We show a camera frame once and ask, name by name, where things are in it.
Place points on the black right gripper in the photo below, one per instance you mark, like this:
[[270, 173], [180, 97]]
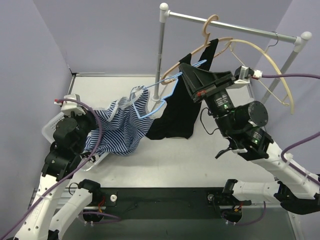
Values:
[[213, 85]]

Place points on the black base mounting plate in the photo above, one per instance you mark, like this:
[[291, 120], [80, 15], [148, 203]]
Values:
[[166, 203]]

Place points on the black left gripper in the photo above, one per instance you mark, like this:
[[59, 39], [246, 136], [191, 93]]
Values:
[[88, 119]]

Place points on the silver clothes rack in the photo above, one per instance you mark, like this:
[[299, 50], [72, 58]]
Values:
[[165, 13]]

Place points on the blue white striped tank top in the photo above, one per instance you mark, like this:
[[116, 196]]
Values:
[[122, 124]]

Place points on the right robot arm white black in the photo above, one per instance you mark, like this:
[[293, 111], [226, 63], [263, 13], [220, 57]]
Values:
[[294, 188]]

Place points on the black tank top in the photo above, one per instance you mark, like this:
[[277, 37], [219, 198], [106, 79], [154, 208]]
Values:
[[179, 116]]

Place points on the light blue wire hanger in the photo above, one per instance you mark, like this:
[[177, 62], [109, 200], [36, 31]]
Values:
[[159, 102]]

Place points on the tan wooden hanger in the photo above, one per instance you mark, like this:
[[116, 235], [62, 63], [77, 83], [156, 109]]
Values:
[[205, 44]]

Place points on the white perforated plastic basket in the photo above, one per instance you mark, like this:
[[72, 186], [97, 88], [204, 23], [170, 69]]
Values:
[[67, 150]]

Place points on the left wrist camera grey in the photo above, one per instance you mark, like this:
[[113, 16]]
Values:
[[69, 108]]

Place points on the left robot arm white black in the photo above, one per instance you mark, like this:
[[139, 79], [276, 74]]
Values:
[[41, 222]]

